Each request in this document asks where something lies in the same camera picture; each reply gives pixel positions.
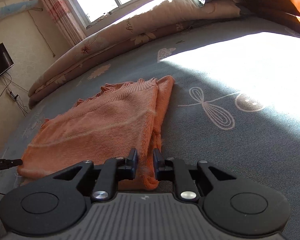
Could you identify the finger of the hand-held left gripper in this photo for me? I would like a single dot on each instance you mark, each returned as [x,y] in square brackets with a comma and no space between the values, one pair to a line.
[13,162]

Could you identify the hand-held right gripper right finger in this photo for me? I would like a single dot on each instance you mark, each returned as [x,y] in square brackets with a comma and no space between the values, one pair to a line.
[157,161]

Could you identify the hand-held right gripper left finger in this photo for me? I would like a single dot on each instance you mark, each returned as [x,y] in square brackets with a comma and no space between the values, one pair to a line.
[133,161]

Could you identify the orange knit sweater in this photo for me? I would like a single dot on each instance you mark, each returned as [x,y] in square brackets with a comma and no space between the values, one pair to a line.
[102,125]

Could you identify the pink floral quilt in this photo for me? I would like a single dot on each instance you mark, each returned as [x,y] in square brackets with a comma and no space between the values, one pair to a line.
[145,17]

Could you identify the white air conditioner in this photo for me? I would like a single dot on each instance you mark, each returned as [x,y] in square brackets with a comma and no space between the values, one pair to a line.
[12,8]

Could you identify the pink patterned curtain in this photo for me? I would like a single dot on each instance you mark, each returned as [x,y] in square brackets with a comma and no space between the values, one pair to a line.
[60,15]

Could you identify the white wall power strip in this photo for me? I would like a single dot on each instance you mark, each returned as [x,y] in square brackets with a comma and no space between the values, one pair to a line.
[12,95]

